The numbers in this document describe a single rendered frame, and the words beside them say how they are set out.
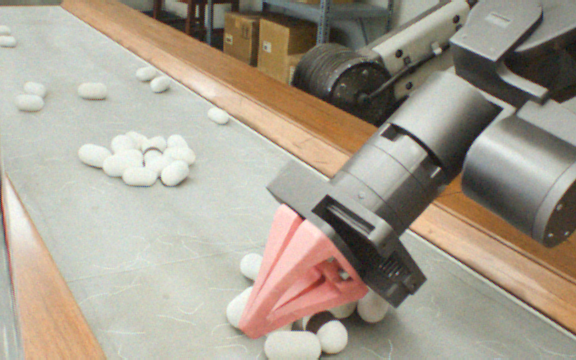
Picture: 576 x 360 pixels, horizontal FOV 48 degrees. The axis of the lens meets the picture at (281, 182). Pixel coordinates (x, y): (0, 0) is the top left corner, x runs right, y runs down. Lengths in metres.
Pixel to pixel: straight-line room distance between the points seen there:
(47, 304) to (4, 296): 0.22
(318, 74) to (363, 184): 0.64
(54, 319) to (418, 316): 0.25
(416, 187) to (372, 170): 0.03
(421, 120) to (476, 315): 0.17
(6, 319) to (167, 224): 0.37
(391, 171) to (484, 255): 0.19
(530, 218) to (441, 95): 0.09
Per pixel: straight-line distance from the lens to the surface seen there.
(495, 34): 0.42
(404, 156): 0.39
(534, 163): 0.37
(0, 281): 0.21
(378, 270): 0.40
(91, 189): 0.64
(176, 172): 0.64
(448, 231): 0.58
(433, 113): 0.40
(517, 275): 0.54
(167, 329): 0.45
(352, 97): 1.01
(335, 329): 0.42
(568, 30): 0.43
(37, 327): 0.42
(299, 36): 3.37
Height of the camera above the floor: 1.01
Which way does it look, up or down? 24 degrees down
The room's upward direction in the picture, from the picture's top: 4 degrees clockwise
